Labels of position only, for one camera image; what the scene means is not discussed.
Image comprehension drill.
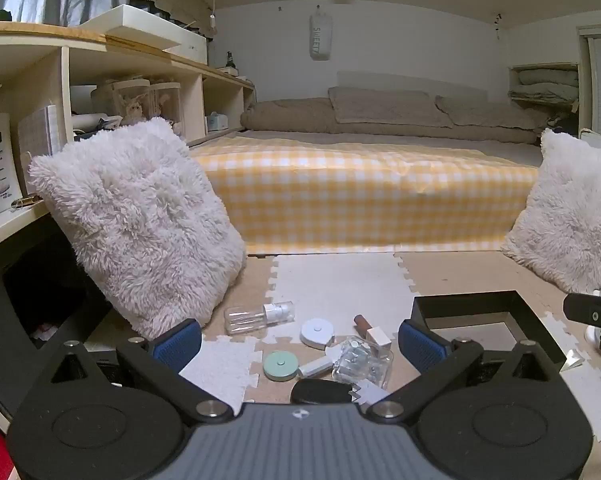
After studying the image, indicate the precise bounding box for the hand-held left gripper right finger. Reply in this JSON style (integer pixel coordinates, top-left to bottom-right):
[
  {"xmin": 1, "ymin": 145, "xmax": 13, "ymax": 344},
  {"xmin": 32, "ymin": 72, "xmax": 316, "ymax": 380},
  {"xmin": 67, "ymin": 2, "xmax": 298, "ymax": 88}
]
[{"xmin": 367, "ymin": 319, "xmax": 553, "ymax": 424}]

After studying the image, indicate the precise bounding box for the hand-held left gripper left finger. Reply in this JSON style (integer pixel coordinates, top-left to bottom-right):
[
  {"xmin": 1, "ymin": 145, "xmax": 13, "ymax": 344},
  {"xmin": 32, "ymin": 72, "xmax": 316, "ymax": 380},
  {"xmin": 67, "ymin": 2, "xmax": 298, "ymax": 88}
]
[{"xmin": 48, "ymin": 319, "xmax": 235, "ymax": 423}]

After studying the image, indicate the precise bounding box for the brown lipstick with white cap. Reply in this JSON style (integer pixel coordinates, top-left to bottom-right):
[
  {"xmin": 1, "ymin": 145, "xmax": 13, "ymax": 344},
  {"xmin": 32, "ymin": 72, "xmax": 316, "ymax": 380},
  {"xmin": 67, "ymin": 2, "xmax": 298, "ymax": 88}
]
[{"xmin": 353, "ymin": 314, "xmax": 392, "ymax": 358}]

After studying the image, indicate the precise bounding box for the black cardboard box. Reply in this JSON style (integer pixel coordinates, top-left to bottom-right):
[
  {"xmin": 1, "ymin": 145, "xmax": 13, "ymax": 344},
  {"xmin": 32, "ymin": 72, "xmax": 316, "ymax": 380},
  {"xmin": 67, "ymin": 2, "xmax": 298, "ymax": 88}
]
[{"xmin": 408, "ymin": 290, "xmax": 571, "ymax": 376}]

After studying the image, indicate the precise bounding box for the clear spray bottle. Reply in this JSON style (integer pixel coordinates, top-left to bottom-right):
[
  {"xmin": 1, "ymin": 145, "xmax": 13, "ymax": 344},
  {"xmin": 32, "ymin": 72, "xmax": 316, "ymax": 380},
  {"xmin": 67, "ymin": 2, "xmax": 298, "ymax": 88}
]
[{"xmin": 224, "ymin": 301, "xmax": 296, "ymax": 336}]

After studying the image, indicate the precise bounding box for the mint green round tape measure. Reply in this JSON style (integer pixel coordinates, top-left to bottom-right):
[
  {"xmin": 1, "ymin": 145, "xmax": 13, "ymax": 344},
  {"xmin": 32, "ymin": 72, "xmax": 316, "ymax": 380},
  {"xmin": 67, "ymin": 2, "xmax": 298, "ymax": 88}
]
[{"xmin": 263, "ymin": 350, "xmax": 300, "ymax": 381}]

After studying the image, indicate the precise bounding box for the white round tape measure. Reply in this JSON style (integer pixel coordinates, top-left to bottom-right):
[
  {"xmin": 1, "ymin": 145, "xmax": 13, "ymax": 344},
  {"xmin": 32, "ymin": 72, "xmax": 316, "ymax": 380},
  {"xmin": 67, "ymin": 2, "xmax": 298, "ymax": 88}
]
[{"xmin": 300, "ymin": 318, "xmax": 336, "ymax": 351}]

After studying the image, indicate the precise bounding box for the black oval case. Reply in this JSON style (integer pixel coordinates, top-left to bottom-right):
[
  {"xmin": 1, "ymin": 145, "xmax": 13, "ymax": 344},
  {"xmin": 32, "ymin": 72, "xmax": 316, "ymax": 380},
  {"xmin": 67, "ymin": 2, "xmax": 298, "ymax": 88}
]
[{"xmin": 290, "ymin": 378, "xmax": 364, "ymax": 406}]

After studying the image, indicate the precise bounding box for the white foam puzzle mat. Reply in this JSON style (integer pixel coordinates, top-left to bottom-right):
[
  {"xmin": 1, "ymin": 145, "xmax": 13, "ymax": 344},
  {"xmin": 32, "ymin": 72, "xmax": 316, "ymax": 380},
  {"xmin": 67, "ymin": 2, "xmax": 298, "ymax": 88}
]
[
  {"xmin": 260, "ymin": 252, "xmax": 422, "ymax": 347},
  {"xmin": 179, "ymin": 336, "xmax": 264, "ymax": 412}
]

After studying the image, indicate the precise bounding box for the torn white foam mat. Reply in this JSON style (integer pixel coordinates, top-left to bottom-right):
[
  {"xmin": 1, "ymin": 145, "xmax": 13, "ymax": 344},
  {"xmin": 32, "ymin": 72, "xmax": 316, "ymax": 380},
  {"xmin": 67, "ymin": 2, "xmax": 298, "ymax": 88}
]
[{"xmin": 537, "ymin": 310, "xmax": 601, "ymax": 444}]

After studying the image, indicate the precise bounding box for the white fluffy pillow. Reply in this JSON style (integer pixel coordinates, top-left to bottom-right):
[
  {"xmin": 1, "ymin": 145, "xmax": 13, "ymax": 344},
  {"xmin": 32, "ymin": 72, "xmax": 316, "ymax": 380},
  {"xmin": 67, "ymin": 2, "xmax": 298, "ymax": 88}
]
[
  {"xmin": 501, "ymin": 128, "xmax": 601, "ymax": 295},
  {"xmin": 28, "ymin": 116, "xmax": 247, "ymax": 341}
]

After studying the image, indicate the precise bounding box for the yellow gingham bed cover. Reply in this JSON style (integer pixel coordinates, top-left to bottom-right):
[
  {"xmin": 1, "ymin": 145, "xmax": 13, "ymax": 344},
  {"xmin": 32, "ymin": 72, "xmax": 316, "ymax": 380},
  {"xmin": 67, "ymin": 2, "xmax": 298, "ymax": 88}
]
[{"xmin": 187, "ymin": 135, "xmax": 540, "ymax": 257}]

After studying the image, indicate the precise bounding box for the white cabinet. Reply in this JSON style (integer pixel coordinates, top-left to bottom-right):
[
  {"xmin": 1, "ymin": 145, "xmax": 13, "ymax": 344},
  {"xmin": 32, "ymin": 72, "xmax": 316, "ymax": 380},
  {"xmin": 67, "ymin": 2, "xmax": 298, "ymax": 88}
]
[{"xmin": 579, "ymin": 129, "xmax": 601, "ymax": 162}]

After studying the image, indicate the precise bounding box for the black storage bin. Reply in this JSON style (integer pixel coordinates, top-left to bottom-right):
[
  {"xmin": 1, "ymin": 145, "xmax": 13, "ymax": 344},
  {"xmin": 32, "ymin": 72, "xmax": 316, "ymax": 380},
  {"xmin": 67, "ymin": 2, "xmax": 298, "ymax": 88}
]
[{"xmin": 0, "ymin": 214, "xmax": 118, "ymax": 418}]

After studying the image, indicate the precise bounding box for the brown bed pillow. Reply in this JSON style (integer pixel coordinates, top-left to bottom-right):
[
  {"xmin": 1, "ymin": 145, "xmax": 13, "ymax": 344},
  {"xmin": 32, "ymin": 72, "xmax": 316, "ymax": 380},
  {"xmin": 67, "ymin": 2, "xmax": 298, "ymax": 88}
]
[
  {"xmin": 435, "ymin": 95, "xmax": 545, "ymax": 132},
  {"xmin": 327, "ymin": 86, "xmax": 454, "ymax": 129}
]

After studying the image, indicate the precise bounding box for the stack of folded blankets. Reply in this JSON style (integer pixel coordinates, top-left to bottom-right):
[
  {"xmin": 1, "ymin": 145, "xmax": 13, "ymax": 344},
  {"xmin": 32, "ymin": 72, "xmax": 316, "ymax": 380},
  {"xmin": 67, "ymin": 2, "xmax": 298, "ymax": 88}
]
[{"xmin": 509, "ymin": 62, "xmax": 580, "ymax": 133}]

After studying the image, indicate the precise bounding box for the clear storage jar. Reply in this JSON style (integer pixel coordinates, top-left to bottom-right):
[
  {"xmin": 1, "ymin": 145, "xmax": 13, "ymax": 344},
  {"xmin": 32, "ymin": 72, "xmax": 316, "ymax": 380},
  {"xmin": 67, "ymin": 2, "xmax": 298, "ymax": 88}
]
[
  {"xmin": 149, "ymin": 82, "xmax": 182, "ymax": 136},
  {"xmin": 91, "ymin": 79, "xmax": 152, "ymax": 127}
]

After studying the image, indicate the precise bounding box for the checked paper box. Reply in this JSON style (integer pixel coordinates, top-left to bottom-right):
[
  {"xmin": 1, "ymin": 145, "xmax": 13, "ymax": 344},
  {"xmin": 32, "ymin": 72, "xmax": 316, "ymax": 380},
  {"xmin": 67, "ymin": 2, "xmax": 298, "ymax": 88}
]
[{"xmin": 17, "ymin": 104, "xmax": 64, "ymax": 197}]

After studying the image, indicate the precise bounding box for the brown duvet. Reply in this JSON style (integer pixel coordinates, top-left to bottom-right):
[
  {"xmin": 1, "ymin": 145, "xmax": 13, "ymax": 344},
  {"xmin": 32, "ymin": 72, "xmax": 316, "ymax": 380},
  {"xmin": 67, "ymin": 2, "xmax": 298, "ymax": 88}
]
[{"xmin": 240, "ymin": 98, "xmax": 540, "ymax": 146}]

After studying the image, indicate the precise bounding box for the white headboard panel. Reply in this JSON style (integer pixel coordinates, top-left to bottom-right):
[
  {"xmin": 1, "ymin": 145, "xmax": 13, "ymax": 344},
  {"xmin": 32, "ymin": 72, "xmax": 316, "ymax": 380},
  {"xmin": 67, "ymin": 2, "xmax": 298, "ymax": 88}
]
[{"xmin": 337, "ymin": 70, "xmax": 488, "ymax": 106}]

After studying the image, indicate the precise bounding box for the wooden shelf unit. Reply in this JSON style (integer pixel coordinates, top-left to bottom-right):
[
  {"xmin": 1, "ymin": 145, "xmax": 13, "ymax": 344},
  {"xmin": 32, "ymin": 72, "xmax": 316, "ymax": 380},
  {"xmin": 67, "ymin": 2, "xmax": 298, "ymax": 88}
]
[{"xmin": 0, "ymin": 20, "xmax": 257, "ymax": 261}]

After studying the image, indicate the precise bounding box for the white flat board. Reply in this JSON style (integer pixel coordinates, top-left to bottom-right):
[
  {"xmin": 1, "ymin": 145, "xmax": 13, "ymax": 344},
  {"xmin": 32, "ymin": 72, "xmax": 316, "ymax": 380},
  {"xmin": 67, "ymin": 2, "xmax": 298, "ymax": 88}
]
[{"xmin": 80, "ymin": 4, "xmax": 209, "ymax": 67}]

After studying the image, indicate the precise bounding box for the hanging white bag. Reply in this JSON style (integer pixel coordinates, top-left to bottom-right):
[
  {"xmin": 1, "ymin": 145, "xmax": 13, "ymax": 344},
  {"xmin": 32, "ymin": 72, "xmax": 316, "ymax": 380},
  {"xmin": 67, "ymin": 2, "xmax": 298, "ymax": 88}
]
[{"xmin": 309, "ymin": 5, "xmax": 335, "ymax": 62}]

